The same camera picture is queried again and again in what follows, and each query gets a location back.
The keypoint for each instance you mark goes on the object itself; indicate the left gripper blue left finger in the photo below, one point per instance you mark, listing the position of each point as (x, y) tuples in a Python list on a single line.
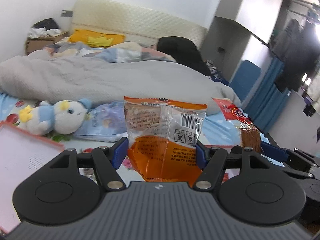
[(106, 161)]

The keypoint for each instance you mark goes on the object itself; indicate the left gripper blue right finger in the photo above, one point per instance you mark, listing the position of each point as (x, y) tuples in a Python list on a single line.
[(211, 162)]

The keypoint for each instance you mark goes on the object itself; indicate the red brown spicy strip packet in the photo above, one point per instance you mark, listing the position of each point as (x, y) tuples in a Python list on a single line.
[(243, 131)]

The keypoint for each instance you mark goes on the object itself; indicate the orange small snack packet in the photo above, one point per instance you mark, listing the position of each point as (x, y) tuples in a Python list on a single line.
[(162, 138)]

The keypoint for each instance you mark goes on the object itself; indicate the purple facial tissue pack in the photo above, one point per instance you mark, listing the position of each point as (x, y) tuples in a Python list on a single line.
[(104, 123)]

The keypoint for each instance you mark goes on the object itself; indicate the white blue plush toy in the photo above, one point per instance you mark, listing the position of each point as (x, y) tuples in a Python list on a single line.
[(63, 117)]

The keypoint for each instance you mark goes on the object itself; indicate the blue curtain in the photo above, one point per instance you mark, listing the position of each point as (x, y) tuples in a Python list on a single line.
[(268, 102)]

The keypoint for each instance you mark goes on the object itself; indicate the pink box lid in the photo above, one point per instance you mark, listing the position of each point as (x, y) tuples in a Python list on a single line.
[(22, 154)]

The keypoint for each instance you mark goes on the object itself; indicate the blue chair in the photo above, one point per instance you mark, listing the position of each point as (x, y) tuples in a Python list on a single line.
[(244, 79)]

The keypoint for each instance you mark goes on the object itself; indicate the patchwork pillow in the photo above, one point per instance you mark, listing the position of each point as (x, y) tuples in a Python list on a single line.
[(119, 53)]

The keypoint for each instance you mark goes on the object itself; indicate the grey duvet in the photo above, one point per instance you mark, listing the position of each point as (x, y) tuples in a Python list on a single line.
[(40, 77)]

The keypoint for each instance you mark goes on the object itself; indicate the black clothing pile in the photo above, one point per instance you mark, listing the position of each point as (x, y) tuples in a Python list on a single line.
[(184, 52)]

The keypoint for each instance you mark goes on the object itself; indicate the yellow pillow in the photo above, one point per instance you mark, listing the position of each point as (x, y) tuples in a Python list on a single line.
[(96, 39)]

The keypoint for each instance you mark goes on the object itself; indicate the cardboard box with clothes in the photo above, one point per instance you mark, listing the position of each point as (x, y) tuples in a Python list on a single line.
[(43, 33)]

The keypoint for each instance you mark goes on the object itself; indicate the hanging dark clothes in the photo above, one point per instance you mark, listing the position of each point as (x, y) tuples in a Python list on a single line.
[(298, 49)]

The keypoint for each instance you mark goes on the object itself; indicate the cream padded headboard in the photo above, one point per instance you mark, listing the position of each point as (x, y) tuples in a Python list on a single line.
[(137, 24)]

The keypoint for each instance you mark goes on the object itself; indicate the grey wardrobe cabinet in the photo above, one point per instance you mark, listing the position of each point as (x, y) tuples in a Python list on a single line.
[(240, 30)]

